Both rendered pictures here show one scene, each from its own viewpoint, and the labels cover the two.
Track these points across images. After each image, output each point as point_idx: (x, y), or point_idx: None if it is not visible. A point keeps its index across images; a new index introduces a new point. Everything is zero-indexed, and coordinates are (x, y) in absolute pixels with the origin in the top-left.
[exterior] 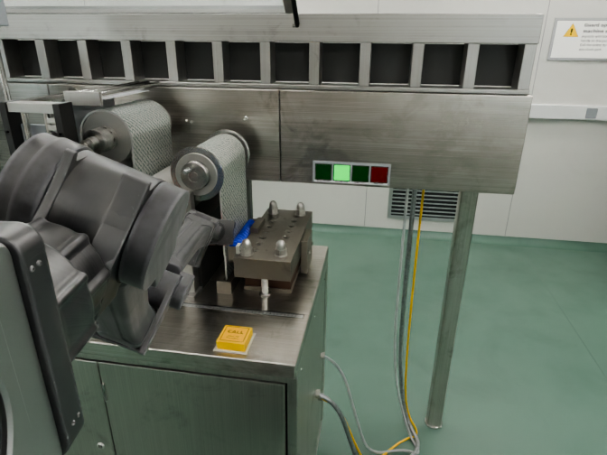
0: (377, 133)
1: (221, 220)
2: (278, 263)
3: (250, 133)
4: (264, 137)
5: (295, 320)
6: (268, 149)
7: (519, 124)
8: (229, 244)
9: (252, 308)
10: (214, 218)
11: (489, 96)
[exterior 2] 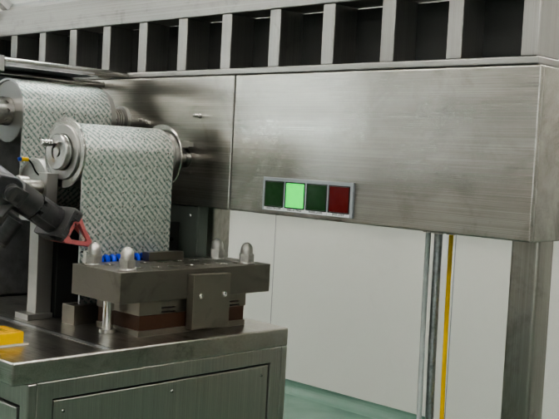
0: (338, 133)
1: (65, 208)
2: (110, 273)
3: (203, 136)
4: (215, 143)
5: (92, 348)
6: (219, 160)
7: (526, 112)
8: (59, 235)
9: (69, 334)
10: (11, 175)
11: (478, 68)
